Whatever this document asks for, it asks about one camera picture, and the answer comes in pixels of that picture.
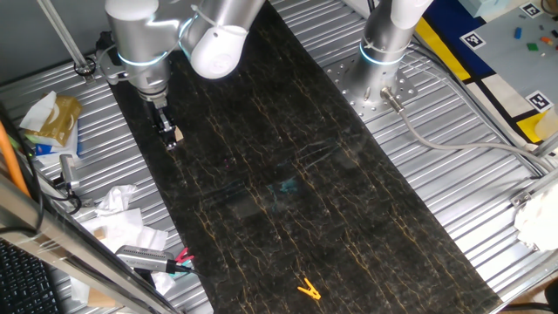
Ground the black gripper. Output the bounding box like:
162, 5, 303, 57
147, 104, 178, 152

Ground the crumpled white tissue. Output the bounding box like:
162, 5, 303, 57
94, 184, 139, 218

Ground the golden yellow tissue box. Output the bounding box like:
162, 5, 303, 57
37, 94, 84, 148

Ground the blue white tissue pack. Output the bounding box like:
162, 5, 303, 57
25, 121, 83, 167

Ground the red clothespin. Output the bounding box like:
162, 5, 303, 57
174, 247, 196, 265

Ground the white tissue in box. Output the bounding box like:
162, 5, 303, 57
19, 90, 58, 133

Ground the teal clothespin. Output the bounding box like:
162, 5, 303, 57
169, 259, 195, 278

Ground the black gold-veined marble mat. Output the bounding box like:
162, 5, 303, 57
93, 0, 505, 314

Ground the metal pole with foot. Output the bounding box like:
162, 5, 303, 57
37, 0, 98, 85

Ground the crumpled white paper pile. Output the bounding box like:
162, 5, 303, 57
0, 172, 182, 314

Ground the orange tube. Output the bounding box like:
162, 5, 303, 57
0, 119, 31, 198

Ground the black keyboard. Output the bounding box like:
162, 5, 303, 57
0, 238, 61, 314

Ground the orange clothespin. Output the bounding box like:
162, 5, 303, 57
296, 277, 323, 301

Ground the blue yellow white patterned mat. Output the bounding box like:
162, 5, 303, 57
412, 0, 558, 146

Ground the black white fiducial tag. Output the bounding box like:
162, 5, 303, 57
525, 90, 555, 113
519, 2, 542, 19
459, 30, 487, 51

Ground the light blue box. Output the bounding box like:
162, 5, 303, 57
457, 0, 524, 18

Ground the grey board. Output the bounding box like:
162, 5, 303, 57
468, 3, 558, 119

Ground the white cloth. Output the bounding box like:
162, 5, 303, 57
513, 181, 558, 253

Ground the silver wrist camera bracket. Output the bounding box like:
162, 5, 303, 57
94, 50, 132, 86

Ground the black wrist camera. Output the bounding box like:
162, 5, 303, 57
95, 30, 115, 56

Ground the ribbed silver camera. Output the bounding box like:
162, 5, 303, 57
114, 243, 176, 275

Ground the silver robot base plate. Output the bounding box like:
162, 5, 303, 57
324, 56, 419, 123

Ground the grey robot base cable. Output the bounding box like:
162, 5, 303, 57
379, 85, 557, 174

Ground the aluminium profile with bracket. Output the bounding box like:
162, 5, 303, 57
508, 167, 558, 209

